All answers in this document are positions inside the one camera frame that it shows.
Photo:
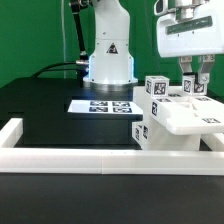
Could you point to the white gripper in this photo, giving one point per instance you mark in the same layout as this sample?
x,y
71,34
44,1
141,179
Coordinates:
x,y
188,28

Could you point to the white tagged cube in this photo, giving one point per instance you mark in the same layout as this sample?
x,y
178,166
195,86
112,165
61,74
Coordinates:
x,y
156,86
191,87

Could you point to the white chair back frame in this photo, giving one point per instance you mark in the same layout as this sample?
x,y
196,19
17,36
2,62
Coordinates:
x,y
181,114

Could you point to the white chair seat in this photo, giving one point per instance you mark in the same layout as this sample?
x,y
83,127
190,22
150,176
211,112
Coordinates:
x,y
157,137

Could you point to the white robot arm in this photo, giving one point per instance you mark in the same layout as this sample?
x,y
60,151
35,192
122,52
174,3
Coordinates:
x,y
110,65

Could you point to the white flat tag board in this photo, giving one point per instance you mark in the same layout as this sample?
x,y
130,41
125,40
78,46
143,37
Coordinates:
x,y
104,107

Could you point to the white U-shaped boundary fence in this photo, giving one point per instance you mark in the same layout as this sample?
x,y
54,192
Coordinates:
x,y
80,161

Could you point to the black raised platform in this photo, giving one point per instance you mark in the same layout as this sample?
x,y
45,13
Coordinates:
x,y
34,99

